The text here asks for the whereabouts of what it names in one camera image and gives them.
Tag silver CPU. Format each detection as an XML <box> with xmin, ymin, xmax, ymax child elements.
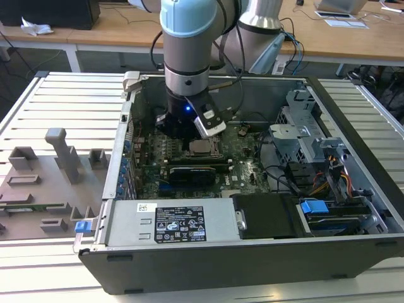
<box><xmin>189</xmin><ymin>141</ymin><xmax>211</xmax><ymax>155</ymax></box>

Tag metal socket cover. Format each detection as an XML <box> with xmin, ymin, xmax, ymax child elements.
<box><xmin>188</xmin><ymin>138</ymin><xmax>223</xmax><ymax>158</ymax></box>

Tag black RAM slot bank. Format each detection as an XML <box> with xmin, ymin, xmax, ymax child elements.
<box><xmin>165</xmin><ymin>157</ymin><xmax>234</xmax><ymax>168</ymax></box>

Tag CPU socket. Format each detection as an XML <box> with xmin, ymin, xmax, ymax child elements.
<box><xmin>181</xmin><ymin>137</ymin><xmax>223</xmax><ymax>158</ymax></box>

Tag black graphics card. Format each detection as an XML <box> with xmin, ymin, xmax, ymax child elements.
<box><xmin>169</xmin><ymin>166</ymin><xmax>218</xmax><ymax>192</ymax></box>

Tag green motherboard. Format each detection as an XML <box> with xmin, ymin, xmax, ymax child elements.
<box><xmin>131</xmin><ymin>121</ymin><xmax>275</xmax><ymax>200</ymax></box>

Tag silver power supply unit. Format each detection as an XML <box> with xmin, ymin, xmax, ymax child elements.
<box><xmin>105</xmin><ymin>199</ymin><xmax>247</xmax><ymax>246</ymax></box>

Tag wooden desk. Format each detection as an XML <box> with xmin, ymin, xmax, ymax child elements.
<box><xmin>0</xmin><ymin>0</ymin><xmax>404</xmax><ymax>76</ymax></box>

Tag silver metal drive cage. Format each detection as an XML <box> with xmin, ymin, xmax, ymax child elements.
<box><xmin>268</xmin><ymin>90</ymin><xmax>348</xmax><ymax>165</ymax></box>

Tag black plastic shroud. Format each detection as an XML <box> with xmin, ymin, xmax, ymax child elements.
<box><xmin>232</xmin><ymin>193</ymin><xmax>313</xmax><ymax>240</ymax></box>

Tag blue case latch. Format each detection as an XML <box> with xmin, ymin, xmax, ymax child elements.
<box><xmin>74</xmin><ymin>220</ymin><xmax>91</xmax><ymax>235</ymax></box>

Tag grey parts rack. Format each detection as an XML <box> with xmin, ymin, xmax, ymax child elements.
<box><xmin>0</xmin><ymin>128</ymin><xmax>111</xmax><ymax>242</ymax></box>

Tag open black PC case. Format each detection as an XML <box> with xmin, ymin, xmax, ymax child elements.
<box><xmin>73</xmin><ymin>71</ymin><xmax>404</xmax><ymax>296</ymax></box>

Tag blue disk carrier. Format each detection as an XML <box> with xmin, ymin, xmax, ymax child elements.
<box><xmin>299</xmin><ymin>198</ymin><xmax>372</xmax><ymax>237</ymax></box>

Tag black computer box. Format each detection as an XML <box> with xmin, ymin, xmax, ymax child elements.
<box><xmin>0</xmin><ymin>0</ymin><xmax>101</xmax><ymax>31</ymax></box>

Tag green RAM stick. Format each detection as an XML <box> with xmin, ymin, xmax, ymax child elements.
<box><xmin>0</xmin><ymin>204</ymin><xmax>66</xmax><ymax>213</ymax></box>

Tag crumpled white paper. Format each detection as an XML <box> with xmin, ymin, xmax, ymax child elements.
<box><xmin>20</xmin><ymin>16</ymin><xmax>54</xmax><ymax>36</ymax></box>

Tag white paper sheet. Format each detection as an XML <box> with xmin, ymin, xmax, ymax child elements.
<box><xmin>324</xmin><ymin>18</ymin><xmax>370</xmax><ymax>30</ymax></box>

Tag grey laptop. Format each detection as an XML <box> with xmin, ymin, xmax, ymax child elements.
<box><xmin>315</xmin><ymin>0</ymin><xmax>369</xmax><ymax>15</ymax></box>

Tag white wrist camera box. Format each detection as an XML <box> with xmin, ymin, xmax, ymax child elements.
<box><xmin>193</xmin><ymin>102</ymin><xmax>227</xmax><ymax>139</ymax></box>

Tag grey case handle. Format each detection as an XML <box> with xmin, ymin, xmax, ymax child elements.
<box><xmin>121</xmin><ymin>71</ymin><xmax>142</xmax><ymax>102</ymax></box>

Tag blue cable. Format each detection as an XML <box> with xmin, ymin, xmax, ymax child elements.
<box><xmin>283</xmin><ymin>31</ymin><xmax>306</xmax><ymax>76</ymax></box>

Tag yellow red power wires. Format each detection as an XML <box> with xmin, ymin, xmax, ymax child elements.
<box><xmin>311</xmin><ymin>154</ymin><xmax>353</xmax><ymax>198</ymax></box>

